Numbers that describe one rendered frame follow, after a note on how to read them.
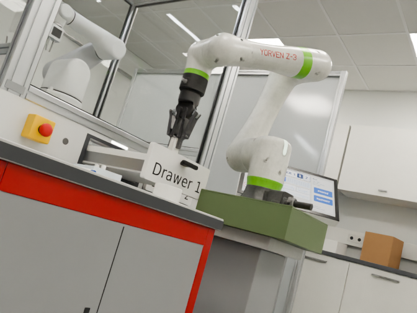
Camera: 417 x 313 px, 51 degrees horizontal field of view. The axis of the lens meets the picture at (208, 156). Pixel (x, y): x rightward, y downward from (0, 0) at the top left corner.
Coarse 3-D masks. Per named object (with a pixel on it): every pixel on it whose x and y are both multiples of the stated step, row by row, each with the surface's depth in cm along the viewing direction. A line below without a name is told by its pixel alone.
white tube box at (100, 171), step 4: (76, 164) 118; (80, 164) 117; (92, 168) 111; (96, 168) 111; (100, 168) 112; (96, 172) 111; (100, 172) 112; (104, 172) 112; (108, 172) 113; (108, 176) 113; (112, 176) 114; (116, 176) 115; (120, 176) 115
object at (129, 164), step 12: (84, 156) 148; (96, 156) 144; (108, 156) 141; (120, 156) 137; (132, 156) 135; (144, 156) 132; (108, 168) 145; (120, 168) 136; (132, 168) 133; (132, 180) 164; (144, 180) 150
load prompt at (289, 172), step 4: (288, 172) 235; (292, 172) 236; (296, 172) 236; (292, 176) 233; (296, 176) 233; (300, 176) 234; (304, 176) 235; (308, 176) 235; (304, 180) 232; (308, 180) 233
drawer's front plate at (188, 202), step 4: (144, 184) 170; (148, 184) 170; (144, 188) 170; (148, 188) 171; (152, 188) 172; (152, 192) 173; (184, 196) 188; (188, 196) 190; (180, 200) 186; (184, 200) 188; (188, 200) 190; (188, 204) 190
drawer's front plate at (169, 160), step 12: (156, 144) 129; (156, 156) 130; (168, 156) 134; (180, 156) 138; (144, 168) 127; (156, 168) 130; (168, 168) 134; (180, 168) 138; (204, 168) 148; (156, 180) 131; (192, 180) 144; (204, 180) 148; (192, 192) 144
